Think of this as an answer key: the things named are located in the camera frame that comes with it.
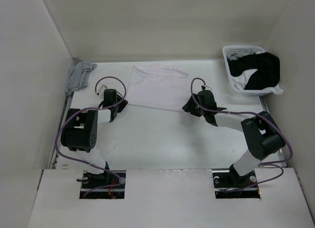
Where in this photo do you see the grey folded tank top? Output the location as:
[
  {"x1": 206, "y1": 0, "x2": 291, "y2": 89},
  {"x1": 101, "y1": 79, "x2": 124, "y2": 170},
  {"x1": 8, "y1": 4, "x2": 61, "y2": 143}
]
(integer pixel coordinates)
[{"x1": 65, "y1": 60, "x2": 97, "y2": 96}]

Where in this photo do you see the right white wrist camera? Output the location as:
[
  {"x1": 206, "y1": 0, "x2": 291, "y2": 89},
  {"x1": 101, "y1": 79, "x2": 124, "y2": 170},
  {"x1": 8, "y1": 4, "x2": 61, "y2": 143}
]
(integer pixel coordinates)
[{"x1": 201, "y1": 85, "x2": 212, "y2": 91}]

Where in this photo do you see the purple cable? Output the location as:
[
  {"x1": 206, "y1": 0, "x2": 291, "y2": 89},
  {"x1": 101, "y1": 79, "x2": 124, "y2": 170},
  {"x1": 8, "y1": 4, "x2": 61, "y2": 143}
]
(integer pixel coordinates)
[
  {"x1": 190, "y1": 77, "x2": 294, "y2": 189},
  {"x1": 55, "y1": 76, "x2": 127, "y2": 199}
]

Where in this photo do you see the white garment in basket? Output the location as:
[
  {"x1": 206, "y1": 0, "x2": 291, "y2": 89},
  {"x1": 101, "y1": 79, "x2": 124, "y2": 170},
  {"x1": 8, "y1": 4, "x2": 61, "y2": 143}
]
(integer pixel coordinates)
[{"x1": 232, "y1": 69, "x2": 284, "y2": 95}]

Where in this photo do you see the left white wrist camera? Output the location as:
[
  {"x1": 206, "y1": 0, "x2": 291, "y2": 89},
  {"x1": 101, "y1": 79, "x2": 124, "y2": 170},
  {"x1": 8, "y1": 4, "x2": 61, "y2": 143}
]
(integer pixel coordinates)
[{"x1": 96, "y1": 85, "x2": 108, "y2": 97}]

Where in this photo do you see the white plastic laundry basket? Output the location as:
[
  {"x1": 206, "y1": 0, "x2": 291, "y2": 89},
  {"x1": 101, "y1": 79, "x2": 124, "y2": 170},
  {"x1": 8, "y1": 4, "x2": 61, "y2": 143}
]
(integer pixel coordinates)
[{"x1": 222, "y1": 44, "x2": 279, "y2": 97}]

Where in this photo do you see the white tank top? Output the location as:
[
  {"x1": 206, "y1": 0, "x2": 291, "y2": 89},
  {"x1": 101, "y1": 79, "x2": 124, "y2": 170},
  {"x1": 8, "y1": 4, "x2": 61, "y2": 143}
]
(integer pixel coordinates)
[{"x1": 126, "y1": 65, "x2": 190, "y2": 112}]

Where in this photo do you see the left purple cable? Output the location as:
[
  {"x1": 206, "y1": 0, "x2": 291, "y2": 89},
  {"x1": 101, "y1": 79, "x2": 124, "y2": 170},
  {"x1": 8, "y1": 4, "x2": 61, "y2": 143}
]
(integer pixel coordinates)
[{"x1": 55, "y1": 76, "x2": 127, "y2": 199}]

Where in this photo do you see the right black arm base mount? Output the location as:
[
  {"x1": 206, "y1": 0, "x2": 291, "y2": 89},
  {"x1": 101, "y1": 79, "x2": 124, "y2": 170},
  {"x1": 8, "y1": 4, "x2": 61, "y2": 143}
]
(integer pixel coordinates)
[{"x1": 212, "y1": 167, "x2": 260, "y2": 199}]

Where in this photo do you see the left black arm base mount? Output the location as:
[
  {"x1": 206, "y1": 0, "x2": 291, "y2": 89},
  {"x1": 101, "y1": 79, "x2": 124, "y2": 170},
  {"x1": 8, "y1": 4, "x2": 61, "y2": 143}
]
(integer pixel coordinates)
[{"x1": 77, "y1": 171, "x2": 126, "y2": 200}]

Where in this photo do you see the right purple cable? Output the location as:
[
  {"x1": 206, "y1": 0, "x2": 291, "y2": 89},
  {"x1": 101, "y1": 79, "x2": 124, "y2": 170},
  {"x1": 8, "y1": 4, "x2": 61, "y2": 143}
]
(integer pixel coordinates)
[{"x1": 190, "y1": 77, "x2": 294, "y2": 189}]

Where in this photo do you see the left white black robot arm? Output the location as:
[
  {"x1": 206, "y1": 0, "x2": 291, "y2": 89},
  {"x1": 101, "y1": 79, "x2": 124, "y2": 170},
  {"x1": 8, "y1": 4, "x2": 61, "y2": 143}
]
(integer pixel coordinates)
[{"x1": 61, "y1": 89, "x2": 128, "y2": 188}]

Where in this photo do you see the black tank top in basket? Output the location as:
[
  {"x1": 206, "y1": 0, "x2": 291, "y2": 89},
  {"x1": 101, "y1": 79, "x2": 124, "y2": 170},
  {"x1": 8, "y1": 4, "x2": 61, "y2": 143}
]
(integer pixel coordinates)
[{"x1": 228, "y1": 52, "x2": 280, "y2": 90}]

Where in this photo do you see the left metal table rail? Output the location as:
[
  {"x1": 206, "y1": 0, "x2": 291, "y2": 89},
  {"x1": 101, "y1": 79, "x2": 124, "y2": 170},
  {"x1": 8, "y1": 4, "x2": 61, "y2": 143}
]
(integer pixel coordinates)
[{"x1": 48, "y1": 95, "x2": 73, "y2": 169}]

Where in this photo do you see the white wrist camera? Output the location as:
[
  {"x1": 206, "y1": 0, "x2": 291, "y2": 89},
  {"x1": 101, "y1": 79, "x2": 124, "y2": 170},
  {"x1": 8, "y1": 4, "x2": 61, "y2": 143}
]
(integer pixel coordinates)
[
  {"x1": 96, "y1": 85, "x2": 108, "y2": 97},
  {"x1": 201, "y1": 85, "x2": 212, "y2": 91}
]

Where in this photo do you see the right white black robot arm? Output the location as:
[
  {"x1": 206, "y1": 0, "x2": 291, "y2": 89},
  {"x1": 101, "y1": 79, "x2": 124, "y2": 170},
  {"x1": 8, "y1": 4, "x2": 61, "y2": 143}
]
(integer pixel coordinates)
[{"x1": 182, "y1": 90, "x2": 286, "y2": 187}]

